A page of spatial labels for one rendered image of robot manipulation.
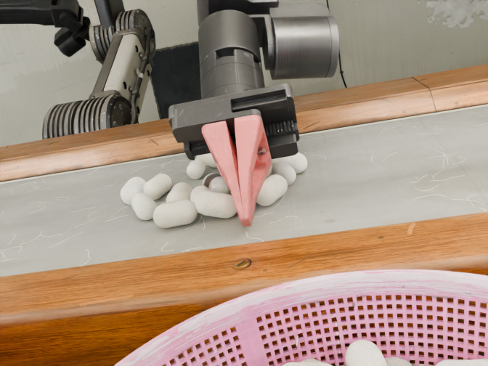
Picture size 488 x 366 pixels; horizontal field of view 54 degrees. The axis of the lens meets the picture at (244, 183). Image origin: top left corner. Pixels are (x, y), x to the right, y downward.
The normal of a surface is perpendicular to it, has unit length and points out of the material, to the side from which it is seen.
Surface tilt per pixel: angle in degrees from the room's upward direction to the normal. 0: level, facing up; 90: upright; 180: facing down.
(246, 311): 75
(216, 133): 60
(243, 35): 53
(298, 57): 104
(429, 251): 0
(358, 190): 0
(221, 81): 40
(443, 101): 45
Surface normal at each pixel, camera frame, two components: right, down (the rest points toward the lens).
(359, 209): -0.18, -0.92
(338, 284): -0.07, 0.11
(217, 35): -0.34, -0.45
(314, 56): 0.09, 0.47
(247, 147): -0.14, -0.15
